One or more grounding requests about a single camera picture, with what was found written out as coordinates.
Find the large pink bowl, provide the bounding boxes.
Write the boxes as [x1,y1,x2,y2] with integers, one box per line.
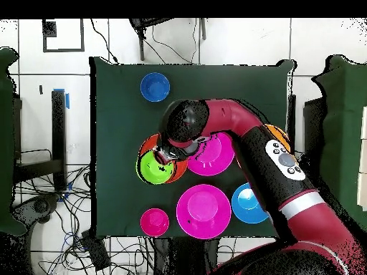
[176,183,232,241]
[187,131,236,177]

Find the red-orange wide bowl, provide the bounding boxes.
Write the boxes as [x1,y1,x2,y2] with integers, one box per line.
[138,133,189,184]

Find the small green bowl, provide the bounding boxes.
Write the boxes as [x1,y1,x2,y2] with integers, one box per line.
[135,150,176,185]

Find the small dark blue bowl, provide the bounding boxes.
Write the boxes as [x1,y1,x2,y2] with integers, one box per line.
[140,72,171,103]

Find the small magenta bowl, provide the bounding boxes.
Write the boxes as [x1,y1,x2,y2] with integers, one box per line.
[139,208,171,238]

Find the dark green table cloth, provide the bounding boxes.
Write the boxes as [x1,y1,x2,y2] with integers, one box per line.
[0,47,28,237]
[89,56,296,240]
[310,54,367,230]

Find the light blue bowl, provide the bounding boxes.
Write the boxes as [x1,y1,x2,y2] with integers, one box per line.
[231,182,270,225]

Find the large orange bowl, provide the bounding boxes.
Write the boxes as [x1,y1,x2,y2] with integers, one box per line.
[263,123,292,154]

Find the black metal stand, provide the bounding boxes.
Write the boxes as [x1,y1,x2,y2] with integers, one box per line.
[128,18,208,62]

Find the black power box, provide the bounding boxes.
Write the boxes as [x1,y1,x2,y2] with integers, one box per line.
[80,229,112,271]

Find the white boxes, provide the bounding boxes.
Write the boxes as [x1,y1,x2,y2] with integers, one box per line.
[356,105,367,211]

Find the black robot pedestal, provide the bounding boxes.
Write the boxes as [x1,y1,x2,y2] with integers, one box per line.
[153,237,220,275]

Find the thin black cable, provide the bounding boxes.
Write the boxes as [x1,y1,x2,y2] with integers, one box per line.
[90,19,119,64]

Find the cable bundle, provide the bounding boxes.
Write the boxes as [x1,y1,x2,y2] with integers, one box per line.
[12,164,156,275]

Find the black post with blue tape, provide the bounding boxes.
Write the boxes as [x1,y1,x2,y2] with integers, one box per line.
[51,87,70,191]

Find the black metal frame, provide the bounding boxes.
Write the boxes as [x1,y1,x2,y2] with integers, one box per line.
[12,97,64,184]

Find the black pedestal foot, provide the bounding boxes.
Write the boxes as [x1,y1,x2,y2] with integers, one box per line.
[11,193,61,226]

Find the black square frame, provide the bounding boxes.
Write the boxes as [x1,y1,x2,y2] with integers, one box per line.
[42,19,85,53]

